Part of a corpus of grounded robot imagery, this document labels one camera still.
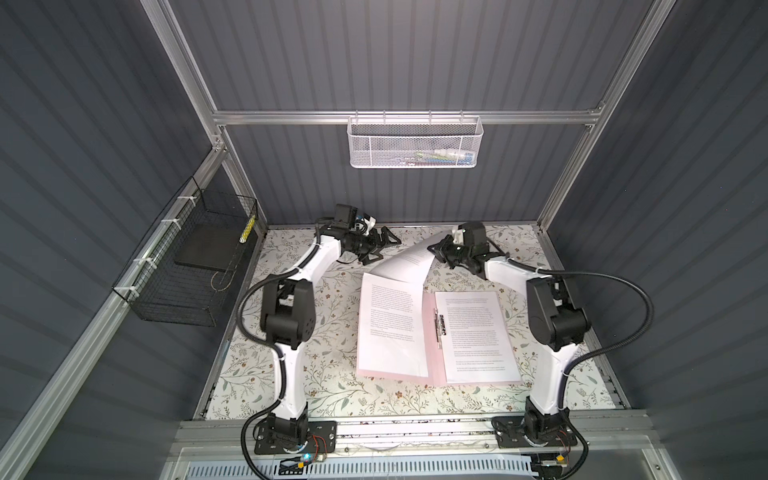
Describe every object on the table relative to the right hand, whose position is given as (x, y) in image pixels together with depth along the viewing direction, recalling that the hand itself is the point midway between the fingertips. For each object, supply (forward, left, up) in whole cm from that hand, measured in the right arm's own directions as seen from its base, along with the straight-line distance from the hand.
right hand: (429, 248), depth 97 cm
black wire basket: (-21, +63, +17) cm, 68 cm away
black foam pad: (-12, +60, +16) cm, 64 cm away
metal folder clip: (-23, -2, -11) cm, 26 cm away
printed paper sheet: (-25, +12, -7) cm, 29 cm away
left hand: (-3, +12, +3) cm, 13 cm away
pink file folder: (-32, 0, -13) cm, 35 cm away
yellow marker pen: (-7, +52, +17) cm, 55 cm away
